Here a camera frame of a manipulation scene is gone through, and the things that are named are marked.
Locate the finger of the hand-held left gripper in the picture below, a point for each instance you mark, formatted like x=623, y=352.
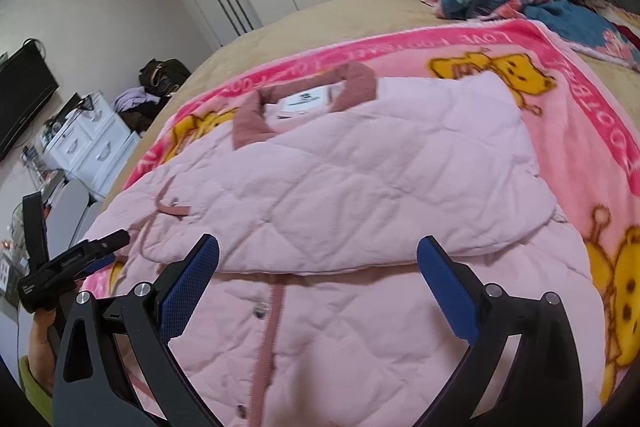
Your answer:
x=34, y=227
x=97, y=244

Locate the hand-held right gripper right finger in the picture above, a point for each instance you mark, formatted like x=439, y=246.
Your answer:
x=445, y=287

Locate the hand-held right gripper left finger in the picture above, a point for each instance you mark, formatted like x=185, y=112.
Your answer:
x=192, y=287

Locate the pink quilted jacket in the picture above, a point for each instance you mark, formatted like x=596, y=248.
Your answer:
x=320, y=187

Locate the person's left forearm green sleeve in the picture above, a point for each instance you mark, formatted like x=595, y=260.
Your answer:
x=35, y=387

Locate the dark brown clothes pile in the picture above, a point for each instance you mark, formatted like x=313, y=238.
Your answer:
x=137, y=121

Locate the pile of dark clothes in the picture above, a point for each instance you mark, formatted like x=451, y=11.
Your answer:
x=162, y=74

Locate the person's left hand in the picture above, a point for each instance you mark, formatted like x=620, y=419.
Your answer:
x=42, y=337

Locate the grey chair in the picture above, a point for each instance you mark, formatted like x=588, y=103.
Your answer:
x=72, y=212

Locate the white drawer cabinet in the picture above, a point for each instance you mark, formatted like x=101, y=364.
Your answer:
x=95, y=142

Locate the black television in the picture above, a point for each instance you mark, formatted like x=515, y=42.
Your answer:
x=22, y=92

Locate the purple cloth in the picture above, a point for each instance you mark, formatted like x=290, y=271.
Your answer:
x=131, y=99

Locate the pink bear printed blanket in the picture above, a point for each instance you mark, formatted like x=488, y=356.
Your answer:
x=575, y=117

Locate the hanging black belts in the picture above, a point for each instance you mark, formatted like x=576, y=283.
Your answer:
x=231, y=7

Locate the bed with tan cover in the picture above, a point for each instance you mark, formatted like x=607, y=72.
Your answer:
x=320, y=14

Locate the red patterned cloth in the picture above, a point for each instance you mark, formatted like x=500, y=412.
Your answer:
x=625, y=24

